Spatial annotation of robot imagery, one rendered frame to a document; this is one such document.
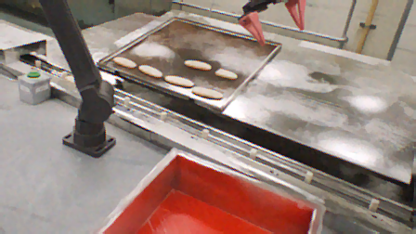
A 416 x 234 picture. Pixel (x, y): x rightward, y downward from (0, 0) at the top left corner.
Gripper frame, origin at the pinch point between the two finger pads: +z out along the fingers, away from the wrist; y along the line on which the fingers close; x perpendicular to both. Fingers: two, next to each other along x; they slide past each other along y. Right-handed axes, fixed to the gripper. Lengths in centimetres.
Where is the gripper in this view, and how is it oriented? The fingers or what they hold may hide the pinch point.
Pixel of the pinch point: (281, 34)
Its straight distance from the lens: 84.4
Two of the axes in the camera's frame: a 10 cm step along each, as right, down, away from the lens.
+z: 3.7, 9.3, 0.0
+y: -9.2, 3.7, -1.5
